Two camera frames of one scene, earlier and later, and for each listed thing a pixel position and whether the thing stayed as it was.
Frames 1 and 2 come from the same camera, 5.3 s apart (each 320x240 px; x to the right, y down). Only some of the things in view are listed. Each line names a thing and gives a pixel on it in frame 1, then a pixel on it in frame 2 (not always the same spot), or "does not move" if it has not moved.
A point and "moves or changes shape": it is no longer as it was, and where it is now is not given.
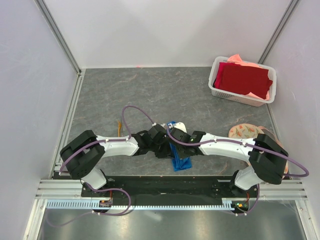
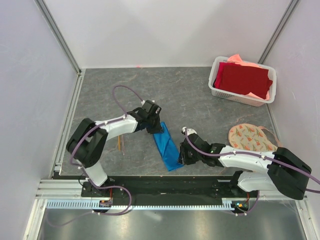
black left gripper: (166, 152) -> (157, 129)
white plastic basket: (249, 99) does not move
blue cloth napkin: (178, 163) moves or changes shape
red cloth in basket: (243, 79) does not move
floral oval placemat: (250, 131) does not move
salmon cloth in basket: (237, 60) does not move
